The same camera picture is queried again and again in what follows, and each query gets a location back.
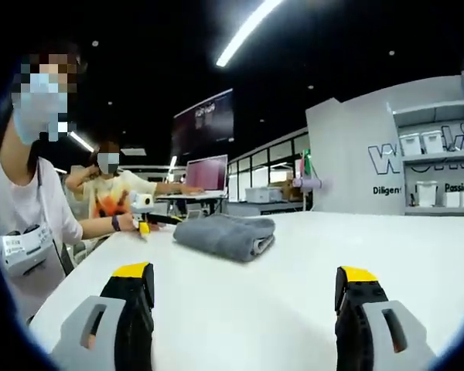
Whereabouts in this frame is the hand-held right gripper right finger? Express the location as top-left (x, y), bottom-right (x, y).
top-left (335, 265), bottom-right (438, 371)

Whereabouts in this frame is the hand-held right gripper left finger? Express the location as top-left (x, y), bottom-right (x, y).
top-left (50, 262), bottom-right (155, 371)

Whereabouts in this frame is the grey towel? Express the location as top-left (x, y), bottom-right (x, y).
top-left (172, 213), bottom-right (277, 264)

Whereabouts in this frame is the person's left hand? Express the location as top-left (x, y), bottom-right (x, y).
top-left (118, 213), bottom-right (140, 233)

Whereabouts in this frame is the computer monitor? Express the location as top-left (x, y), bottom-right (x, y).
top-left (185, 154), bottom-right (230, 193)

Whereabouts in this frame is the ceiling light strip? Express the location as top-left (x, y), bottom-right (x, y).
top-left (67, 131), bottom-right (96, 153)
top-left (215, 0), bottom-right (286, 68)

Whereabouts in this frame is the white table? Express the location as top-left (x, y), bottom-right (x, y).
top-left (29, 210), bottom-right (464, 371)

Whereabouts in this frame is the translucent storage crate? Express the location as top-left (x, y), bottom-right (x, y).
top-left (245, 187), bottom-right (280, 204)

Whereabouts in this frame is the hanging dark display screen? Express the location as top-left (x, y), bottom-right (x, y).
top-left (171, 88), bottom-right (236, 156)

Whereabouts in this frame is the operator in white shirt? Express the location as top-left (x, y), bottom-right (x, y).
top-left (0, 154), bottom-right (84, 314)

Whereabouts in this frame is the white chest-worn device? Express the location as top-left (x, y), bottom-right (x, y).
top-left (0, 226), bottom-right (53, 277)

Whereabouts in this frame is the purple rolled mat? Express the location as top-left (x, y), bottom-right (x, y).
top-left (292, 176), bottom-right (333, 190)

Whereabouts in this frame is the green and pink hanging item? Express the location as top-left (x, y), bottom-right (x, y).
top-left (299, 150), bottom-right (314, 179)

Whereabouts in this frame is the grey metal shelving rack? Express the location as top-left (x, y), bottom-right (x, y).
top-left (385, 71), bottom-right (464, 216)

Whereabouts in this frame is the group of white storage boxes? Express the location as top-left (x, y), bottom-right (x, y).
top-left (397, 131), bottom-right (464, 208)

